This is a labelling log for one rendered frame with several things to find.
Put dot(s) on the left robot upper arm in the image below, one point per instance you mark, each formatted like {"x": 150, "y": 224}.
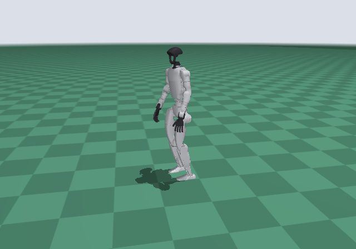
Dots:
{"x": 185, "y": 75}

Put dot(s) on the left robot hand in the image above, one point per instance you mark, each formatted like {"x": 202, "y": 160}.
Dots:
{"x": 179, "y": 122}

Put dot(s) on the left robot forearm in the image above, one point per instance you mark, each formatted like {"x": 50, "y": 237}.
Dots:
{"x": 184, "y": 104}

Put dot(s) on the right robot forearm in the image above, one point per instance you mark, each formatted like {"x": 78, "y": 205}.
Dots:
{"x": 162, "y": 98}

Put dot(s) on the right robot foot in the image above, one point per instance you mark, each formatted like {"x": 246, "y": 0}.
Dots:
{"x": 176, "y": 169}

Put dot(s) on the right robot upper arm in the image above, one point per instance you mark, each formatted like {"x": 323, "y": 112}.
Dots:
{"x": 166, "y": 87}

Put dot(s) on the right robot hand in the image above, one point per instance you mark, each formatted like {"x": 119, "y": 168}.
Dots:
{"x": 156, "y": 113}

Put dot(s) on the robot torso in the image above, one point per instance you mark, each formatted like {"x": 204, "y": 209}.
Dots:
{"x": 176, "y": 88}

